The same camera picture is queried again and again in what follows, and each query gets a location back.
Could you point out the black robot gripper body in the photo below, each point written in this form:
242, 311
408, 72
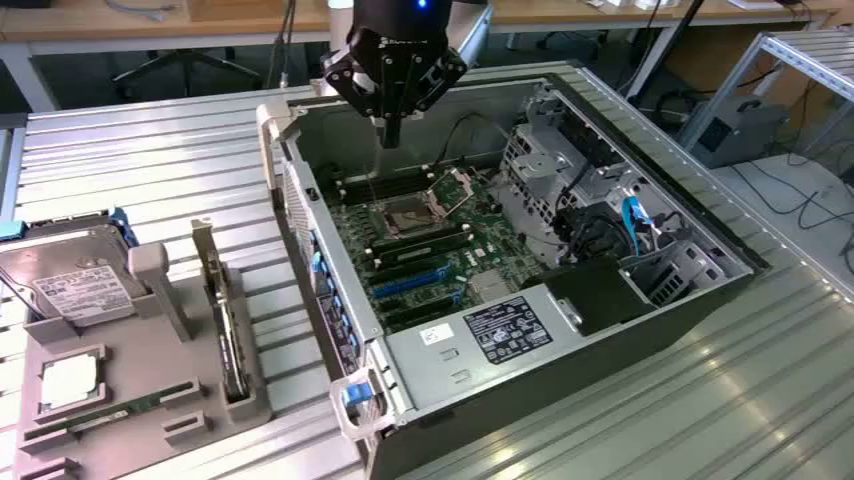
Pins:
400, 25

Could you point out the black low-profile graphics card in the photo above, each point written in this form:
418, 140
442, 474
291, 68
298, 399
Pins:
223, 310

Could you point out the thin metal locking lever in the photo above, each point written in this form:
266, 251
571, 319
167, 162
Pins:
376, 185

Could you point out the metal socket cover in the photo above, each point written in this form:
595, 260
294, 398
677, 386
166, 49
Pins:
454, 190

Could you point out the black office chair base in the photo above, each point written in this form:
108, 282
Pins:
187, 62

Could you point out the metal drive cage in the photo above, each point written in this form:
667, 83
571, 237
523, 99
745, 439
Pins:
534, 170

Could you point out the CPU socket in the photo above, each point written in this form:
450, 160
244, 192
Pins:
407, 220

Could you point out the green motherboard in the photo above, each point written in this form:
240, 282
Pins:
494, 235

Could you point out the black slanted stand pole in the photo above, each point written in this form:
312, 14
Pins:
667, 45

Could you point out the RAM stick with white label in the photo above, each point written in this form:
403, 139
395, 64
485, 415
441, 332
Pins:
420, 252

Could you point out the blue expansion slot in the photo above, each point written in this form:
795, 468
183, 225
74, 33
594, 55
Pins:
407, 284

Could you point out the silver chipset heatsink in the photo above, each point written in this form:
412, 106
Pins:
493, 289

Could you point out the long wooden desk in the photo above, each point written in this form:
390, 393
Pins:
734, 15

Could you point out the grey control box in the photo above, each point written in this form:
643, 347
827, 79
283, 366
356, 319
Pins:
734, 130

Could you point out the blue disk caddy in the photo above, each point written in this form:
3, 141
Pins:
123, 227

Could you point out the black plastic shroud box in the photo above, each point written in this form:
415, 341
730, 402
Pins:
597, 300

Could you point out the metal disk bay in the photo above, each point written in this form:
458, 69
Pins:
667, 285

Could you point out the silver hard disk drive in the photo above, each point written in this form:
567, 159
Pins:
60, 280

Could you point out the silver power supply unit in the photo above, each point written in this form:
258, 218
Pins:
434, 370

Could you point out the blue case latch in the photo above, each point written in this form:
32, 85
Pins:
355, 392

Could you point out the grey plastic parts rack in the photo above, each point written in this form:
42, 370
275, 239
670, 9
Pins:
134, 360

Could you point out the open black PC case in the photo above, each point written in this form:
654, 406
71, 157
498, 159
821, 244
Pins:
601, 380

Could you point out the silver CPU chip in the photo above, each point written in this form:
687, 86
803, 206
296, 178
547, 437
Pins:
70, 380

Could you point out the green RAM stick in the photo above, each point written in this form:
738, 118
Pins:
120, 409

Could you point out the wooden desk with white frame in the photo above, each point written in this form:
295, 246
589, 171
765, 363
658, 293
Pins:
100, 27

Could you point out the aluminium profile frame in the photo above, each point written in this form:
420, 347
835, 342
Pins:
801, 55

